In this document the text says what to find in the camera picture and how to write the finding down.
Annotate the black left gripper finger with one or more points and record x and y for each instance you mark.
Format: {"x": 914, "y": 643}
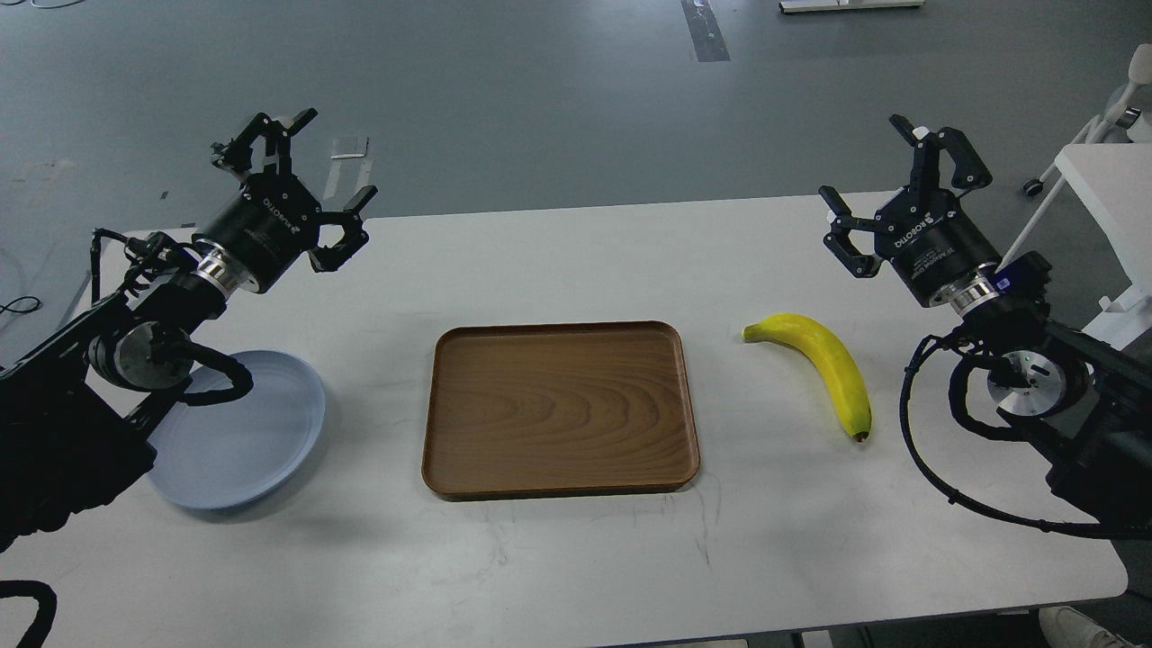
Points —
{"x": 326, "y": 259}
{"x": 264, "y": 146}

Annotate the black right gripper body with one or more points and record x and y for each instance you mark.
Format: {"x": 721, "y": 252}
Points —
{"x": 930, "y": 245}

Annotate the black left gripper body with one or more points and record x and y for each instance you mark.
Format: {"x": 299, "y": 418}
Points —
{"x": 265, "y": 229}

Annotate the yellow banana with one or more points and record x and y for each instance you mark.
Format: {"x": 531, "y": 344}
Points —
{"x": 842, "y": 379}

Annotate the light blue plate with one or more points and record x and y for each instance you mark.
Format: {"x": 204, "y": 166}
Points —
{"x": 211, "y": 458}

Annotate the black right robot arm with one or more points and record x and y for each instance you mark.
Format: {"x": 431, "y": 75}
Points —
{"x": 1021, "y": 376}

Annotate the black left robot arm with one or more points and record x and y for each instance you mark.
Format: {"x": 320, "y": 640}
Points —
{"x": 77, "y": 410}

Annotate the brown wooden tray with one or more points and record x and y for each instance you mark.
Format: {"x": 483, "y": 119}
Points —
{"x": 559, "y": 410}

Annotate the white shoe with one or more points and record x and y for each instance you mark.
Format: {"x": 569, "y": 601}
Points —
{"x": 1064, "y": 626}

